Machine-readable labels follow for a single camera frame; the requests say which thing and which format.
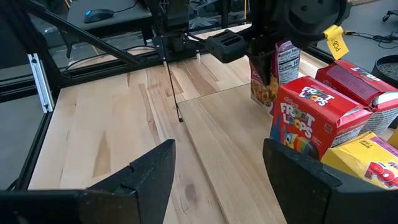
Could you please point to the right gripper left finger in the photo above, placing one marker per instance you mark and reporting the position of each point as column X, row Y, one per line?
column 124, row 199

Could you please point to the yellow cereal box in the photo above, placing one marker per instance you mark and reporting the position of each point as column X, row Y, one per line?
column 394, row 140
column 363, row 155

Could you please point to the black caster wheel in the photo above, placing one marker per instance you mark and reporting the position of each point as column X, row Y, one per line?
column 390, row 15

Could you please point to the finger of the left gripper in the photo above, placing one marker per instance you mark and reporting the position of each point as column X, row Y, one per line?
column 261, row 59

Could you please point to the silver aluminium bracket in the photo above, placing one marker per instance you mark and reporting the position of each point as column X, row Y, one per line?
column 40, row 82

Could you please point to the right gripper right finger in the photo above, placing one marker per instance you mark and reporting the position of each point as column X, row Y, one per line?
column 311, row 199

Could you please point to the red Froot Loops cereal box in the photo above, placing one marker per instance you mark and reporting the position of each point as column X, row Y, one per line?
column 351, row 84
column 311, row 115

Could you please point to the black aluminium rig frame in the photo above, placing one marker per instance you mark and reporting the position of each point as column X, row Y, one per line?
column 93, row 39

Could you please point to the grey desk top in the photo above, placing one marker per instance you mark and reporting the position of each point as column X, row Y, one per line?
column 130, row 12

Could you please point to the black computer mouse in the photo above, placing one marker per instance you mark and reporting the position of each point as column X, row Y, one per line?
column 98, row 15

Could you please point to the purple cereal box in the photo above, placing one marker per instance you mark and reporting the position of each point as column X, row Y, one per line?
column 287, row 65

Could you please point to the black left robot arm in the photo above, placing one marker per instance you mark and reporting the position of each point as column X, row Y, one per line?
column 174, row 18

